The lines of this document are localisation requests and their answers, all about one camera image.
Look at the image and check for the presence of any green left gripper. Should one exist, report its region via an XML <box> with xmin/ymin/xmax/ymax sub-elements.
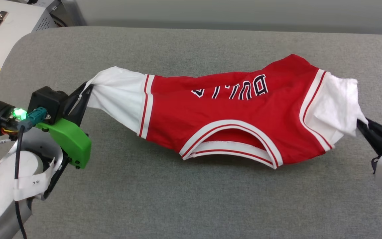
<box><xmin>36</xmin><ymin>84</ymin><xmax>94</xmax><ymax>170</ymax></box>

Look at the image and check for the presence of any red and white basketball jersey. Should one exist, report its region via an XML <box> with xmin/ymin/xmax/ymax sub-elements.
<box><xmin>84</xmin><ymin>54</ymin><xmax>369</xmax><ymax>170</ymax></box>

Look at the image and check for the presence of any white box appliance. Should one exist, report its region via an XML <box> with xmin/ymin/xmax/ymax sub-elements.
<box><xmin>0</xmin><ymin>0</ymin><xmax>57</xmax><ymax>98</ymax></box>

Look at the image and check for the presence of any white power strip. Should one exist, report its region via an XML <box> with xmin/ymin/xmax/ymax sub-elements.
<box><xmin>27</xmin><ymin>0</ymin><xmax>62</xmax><ymax>8</ymax></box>

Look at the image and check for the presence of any thin black cable with teal plug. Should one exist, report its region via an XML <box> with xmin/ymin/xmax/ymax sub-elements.
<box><xmin>14</xmin><ymin>107</ymin><xmax>48</xmax><ymax>239</ymax></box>

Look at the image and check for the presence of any grey metal frame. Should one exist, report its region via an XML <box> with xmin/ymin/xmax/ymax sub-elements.
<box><xmin>50</xmin><ymin>0</ymin><xmax>87</xmax><ymax>27</ymax></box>

